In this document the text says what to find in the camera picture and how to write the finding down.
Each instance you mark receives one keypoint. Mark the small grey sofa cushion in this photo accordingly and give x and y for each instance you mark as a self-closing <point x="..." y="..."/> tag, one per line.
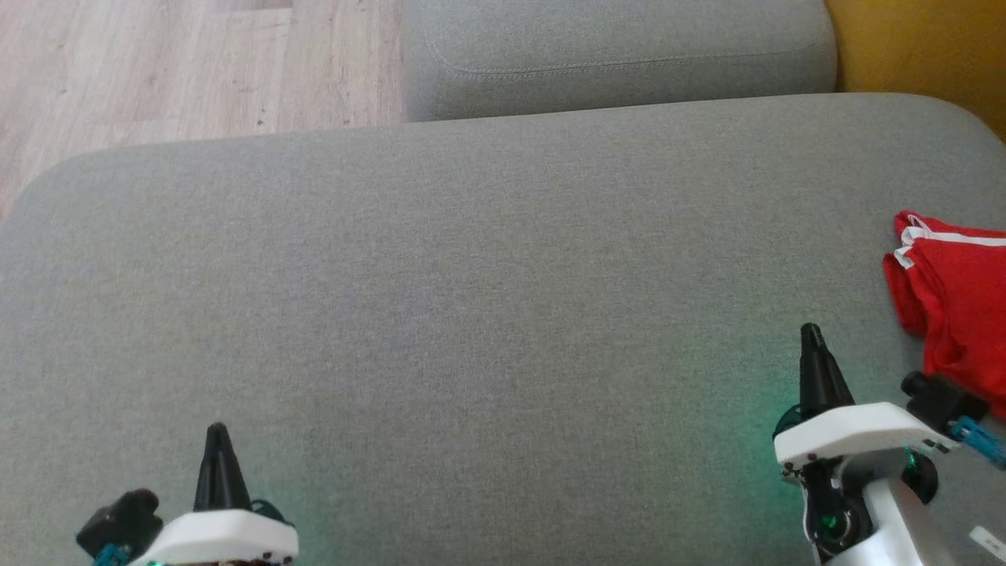
<point x="613" y="55"/>

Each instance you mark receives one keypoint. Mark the red white basketball jersey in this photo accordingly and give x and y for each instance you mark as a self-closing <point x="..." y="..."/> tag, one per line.
<point x="959" y="314"/>

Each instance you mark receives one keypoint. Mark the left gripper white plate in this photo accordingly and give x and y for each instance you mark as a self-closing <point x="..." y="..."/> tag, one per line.
<point x="224" y="538"/>

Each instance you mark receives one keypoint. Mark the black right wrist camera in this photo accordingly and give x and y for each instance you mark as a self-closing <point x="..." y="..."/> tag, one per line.
<point x="939" y="397"/>

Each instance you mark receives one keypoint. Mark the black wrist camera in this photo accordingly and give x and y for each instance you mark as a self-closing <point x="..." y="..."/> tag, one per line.
<point x="939" y="397"/>
<point x="118" y="519"/>

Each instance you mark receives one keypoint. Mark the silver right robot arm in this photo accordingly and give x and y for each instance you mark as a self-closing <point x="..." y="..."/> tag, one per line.
<point x="896" y="519"/>

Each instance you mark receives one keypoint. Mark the yellow sofa backrest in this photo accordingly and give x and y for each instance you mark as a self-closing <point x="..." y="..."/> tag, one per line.
<point x="927" y="47"/>

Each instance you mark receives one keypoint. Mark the grey sofa seat cushion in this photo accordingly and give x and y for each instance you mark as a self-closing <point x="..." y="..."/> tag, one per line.
<point x="471" y="314"/>

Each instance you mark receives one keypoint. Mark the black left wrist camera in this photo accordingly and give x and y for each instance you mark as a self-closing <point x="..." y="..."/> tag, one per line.
<point x="118" y="519"/>

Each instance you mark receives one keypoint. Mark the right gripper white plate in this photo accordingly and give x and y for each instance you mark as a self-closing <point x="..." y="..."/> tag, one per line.
<point x="853" y="436"/>

